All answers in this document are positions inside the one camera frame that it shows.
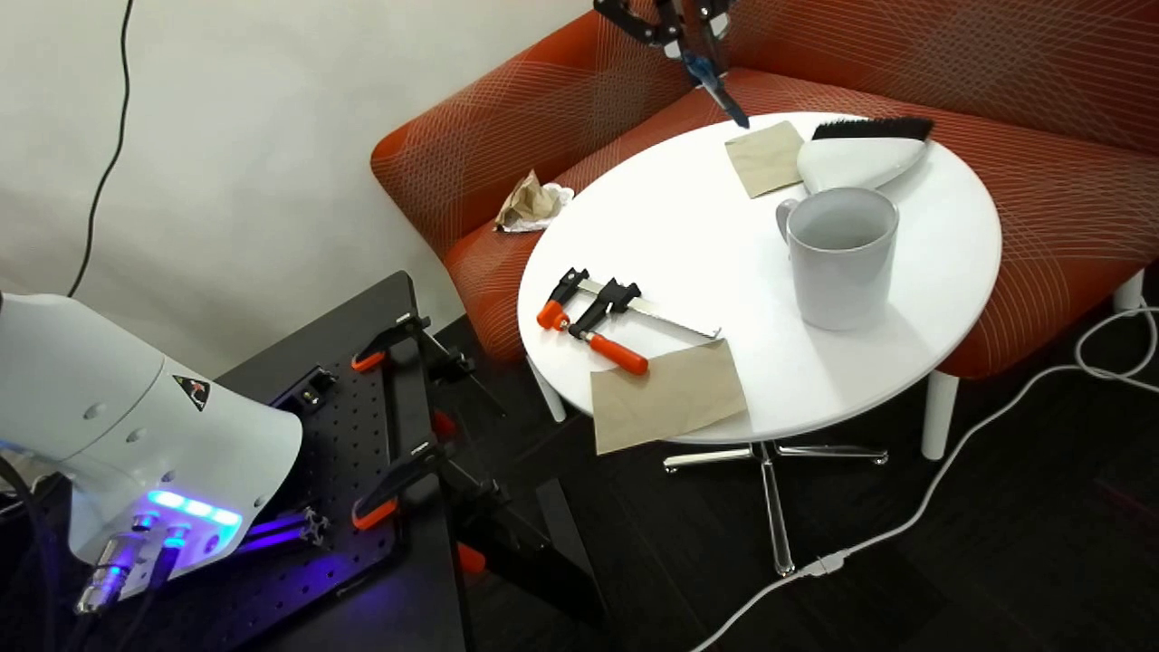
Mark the chrome table base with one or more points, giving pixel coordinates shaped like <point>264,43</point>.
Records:
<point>773,510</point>

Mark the orange patterned sofa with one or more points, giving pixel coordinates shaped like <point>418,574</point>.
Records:
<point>1061,75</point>

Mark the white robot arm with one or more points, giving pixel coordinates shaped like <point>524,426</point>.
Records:
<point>121,412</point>

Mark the small tan cardboard sheet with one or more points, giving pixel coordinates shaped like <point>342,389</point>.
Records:
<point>765,158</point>

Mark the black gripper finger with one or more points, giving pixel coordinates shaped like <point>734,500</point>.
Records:
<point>710,29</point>
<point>652,29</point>

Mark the dark blue pen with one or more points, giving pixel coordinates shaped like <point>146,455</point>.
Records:
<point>724,98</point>

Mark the grey mug cup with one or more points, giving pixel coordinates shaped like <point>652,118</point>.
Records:
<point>838,283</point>

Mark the crumpled paper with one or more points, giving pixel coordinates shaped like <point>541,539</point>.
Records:
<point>529,203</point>

